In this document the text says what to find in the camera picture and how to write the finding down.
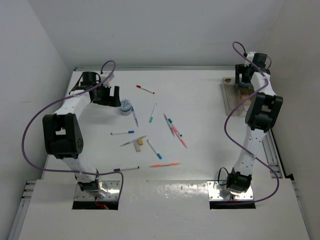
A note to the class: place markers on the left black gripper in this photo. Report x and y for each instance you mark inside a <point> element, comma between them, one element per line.
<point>113,101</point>

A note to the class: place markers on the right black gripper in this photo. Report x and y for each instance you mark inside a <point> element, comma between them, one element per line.
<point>241,69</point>

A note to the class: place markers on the blue white tape roll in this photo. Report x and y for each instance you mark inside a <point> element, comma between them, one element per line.
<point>125,107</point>

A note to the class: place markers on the blue clear pen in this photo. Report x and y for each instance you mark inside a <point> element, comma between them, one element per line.
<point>134,116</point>

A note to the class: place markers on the green clear pen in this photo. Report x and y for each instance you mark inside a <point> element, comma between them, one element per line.
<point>132,141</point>

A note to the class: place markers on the pink highlighter pen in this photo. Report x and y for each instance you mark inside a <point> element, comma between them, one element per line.
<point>181,140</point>

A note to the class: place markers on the orange highlighter pen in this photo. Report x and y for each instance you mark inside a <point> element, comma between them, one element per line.
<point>164,165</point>

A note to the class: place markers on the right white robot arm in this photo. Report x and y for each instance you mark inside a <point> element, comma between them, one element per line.
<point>261,116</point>

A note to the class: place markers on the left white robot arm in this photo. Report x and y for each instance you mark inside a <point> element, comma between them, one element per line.
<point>62,134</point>

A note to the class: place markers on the clear acrylic organizer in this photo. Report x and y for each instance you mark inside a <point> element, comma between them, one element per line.
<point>233,94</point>

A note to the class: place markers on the red capped white marker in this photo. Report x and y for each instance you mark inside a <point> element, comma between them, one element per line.
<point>144,89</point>

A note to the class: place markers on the blue capped marker horizontal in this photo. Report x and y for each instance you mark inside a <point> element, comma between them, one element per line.
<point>122,132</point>

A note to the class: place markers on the teal capped marker left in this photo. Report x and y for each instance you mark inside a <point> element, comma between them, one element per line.
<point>153,113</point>

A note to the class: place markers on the teal capped marker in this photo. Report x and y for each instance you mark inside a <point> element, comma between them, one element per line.
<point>153,113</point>
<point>174,128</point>

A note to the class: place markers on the yellow eraser block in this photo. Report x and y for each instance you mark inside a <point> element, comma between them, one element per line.
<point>140,141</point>

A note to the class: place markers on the beige eraser stick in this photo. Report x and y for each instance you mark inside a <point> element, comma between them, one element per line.
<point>137,147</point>

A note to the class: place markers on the blue capped marker diagonal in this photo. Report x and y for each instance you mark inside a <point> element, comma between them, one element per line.
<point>154,149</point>

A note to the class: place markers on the teal capped marker right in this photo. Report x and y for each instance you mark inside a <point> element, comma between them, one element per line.
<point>174,128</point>

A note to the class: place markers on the purple capped marker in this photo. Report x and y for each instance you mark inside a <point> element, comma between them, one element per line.
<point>126,169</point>

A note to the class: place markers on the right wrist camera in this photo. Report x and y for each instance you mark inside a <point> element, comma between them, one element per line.
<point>250,56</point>

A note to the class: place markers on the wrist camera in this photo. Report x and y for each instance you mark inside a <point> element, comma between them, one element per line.
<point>106,78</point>
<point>250,56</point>

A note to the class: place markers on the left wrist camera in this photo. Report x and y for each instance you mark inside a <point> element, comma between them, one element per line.
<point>106,78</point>

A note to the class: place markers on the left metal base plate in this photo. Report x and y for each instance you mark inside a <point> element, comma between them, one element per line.
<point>108,191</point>

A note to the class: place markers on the metal base plate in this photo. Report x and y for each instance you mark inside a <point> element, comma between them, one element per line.
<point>108,191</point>
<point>219,193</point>

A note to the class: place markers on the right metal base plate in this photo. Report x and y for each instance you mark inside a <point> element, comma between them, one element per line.
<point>219,193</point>

